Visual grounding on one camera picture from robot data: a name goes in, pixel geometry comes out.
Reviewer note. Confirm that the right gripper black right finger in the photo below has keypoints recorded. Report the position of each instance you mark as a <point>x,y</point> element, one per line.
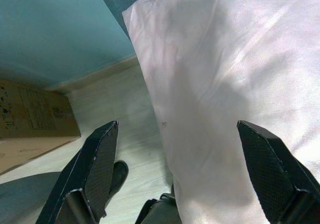
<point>270,164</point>

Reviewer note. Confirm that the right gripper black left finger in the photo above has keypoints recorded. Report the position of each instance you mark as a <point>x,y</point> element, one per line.
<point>97,164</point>

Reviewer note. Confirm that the pink pillow orange dots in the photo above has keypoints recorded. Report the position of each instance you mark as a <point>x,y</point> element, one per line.
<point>225,71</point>

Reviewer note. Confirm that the brown cardboard box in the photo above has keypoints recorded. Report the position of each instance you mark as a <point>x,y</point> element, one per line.
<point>32,118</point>

